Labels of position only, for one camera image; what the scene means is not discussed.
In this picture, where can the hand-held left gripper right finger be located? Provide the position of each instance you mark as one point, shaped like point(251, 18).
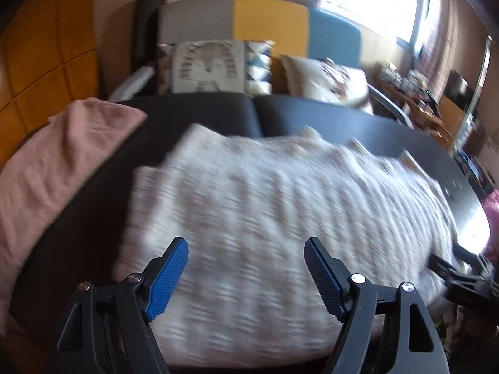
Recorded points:
point(325, 280)

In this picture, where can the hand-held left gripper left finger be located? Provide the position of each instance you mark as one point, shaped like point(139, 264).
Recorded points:
point(167, 280)

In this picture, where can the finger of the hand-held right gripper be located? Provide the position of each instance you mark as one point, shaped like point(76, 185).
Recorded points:
point(444, 268)
point(469, 257)

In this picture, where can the white knit sweater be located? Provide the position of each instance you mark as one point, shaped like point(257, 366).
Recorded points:
point(273, 222)

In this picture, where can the pink bed quilt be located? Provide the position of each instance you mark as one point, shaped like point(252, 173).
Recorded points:
point(491, 222)

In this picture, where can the wooden cabinet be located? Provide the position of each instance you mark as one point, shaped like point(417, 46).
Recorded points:
point(454, 119)

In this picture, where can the wooden desk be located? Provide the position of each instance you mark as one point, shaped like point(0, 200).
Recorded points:
point(421, 117)

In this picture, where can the pink knit garment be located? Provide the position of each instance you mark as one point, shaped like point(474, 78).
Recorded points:
point(50, 171)

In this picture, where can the black flat television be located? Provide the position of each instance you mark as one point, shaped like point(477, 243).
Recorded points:
point(460, 89)

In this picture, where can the metal drip stand pole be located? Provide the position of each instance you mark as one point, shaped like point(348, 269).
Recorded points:
point(479, 85)

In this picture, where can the clutter of desk bottles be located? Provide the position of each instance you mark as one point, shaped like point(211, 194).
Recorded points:
point(405, 80)

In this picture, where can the deer print pillow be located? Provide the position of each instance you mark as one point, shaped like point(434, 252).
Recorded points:
point(323, 81)

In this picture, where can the striped animal print pillow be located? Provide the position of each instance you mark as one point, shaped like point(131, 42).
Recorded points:
point(206, 66)

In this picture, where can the black upright panel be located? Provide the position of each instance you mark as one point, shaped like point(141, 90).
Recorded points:
point(145, 39)

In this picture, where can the orange wooden wardrobe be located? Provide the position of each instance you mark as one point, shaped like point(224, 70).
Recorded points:
point(39, 46)

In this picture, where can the grey yellow blue sofa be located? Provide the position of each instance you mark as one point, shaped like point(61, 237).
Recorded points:
point(269, 19)

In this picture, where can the large barred window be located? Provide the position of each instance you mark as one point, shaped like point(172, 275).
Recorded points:
point(370, 4)

